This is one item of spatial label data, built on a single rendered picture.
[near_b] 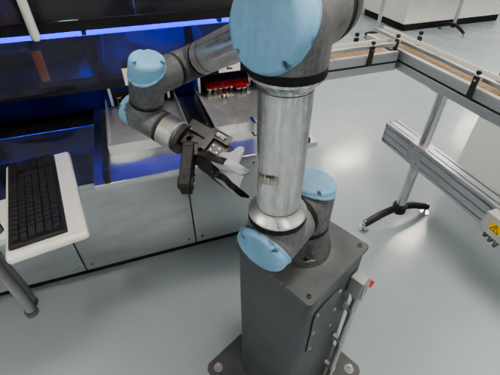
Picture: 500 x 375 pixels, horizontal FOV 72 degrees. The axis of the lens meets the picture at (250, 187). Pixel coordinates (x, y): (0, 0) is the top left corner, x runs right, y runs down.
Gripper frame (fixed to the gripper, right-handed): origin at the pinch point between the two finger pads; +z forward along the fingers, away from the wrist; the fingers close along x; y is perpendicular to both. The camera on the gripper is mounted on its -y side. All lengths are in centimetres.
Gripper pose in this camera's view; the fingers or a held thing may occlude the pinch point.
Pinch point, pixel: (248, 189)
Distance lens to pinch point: 74.3
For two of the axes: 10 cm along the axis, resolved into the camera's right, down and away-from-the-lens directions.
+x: -0.2, 3.6, 9.3
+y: 5.4, -7.8, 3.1
